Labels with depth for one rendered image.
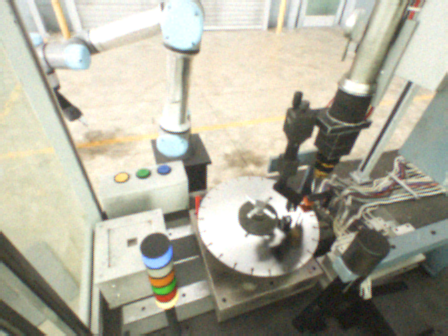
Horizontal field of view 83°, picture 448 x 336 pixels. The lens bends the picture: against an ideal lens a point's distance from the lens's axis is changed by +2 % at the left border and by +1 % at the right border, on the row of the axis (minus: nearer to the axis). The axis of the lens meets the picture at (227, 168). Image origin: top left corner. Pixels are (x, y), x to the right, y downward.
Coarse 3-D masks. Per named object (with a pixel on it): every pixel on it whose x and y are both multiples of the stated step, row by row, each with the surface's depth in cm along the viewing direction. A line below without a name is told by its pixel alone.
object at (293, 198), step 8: (288, 120) 55; (296, 144) 58; (280, 184) 67; (280, 192) 68; (288, 192) 67; (296, 192) 67; (288, 200) 67; (296, 200) 65; (288, 208) 68; (296, 208) 68
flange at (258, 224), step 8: (256, 200) 73; (240, 208) 71; (248, 208) 70; (272, 208) 71; (240, 216) 68; (256, 216) 67; (264, 216) 67; (248, 224) 67; (256, 224) 67; (264, 224) 67; (272, 224) 67; (256, 232) 65; (264, 232) 65
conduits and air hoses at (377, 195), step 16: (400, 160) 127; (336, 176) 93; (400, 176) 117; (416, 176) 116; (336, 192) 91; (368, 192) 106; (384, 192) 107; (400, 192) 109; (416, 192) 109; (432, 192) 109; (336, 208) 80; (368, 208) 101; (336, 224) 74
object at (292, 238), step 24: (216, 192) 76; (240, 192) 76; (264, 192) 77; (216, 216) 69; (288, 216) 71; (312, 216) 71; (216, 240) 64; (240, 240) 64; (264, 240) 64; (288, 240) 65; (312, 240) 65; (240, 264) 59; (264, 264) 60; (288, 264) 60
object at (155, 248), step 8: (144, 240) 39; (152, 240) 39; (160, 240) 39; (168, 240) 39; (144, 248) 38; (152, 248) 38; (160, 248) 38; (168, 248) 38; (144, 256) 37; (152, 256) 37; (160, 256) 37; (168, 256) 39; (152, 264) 38; (160, 264) 39
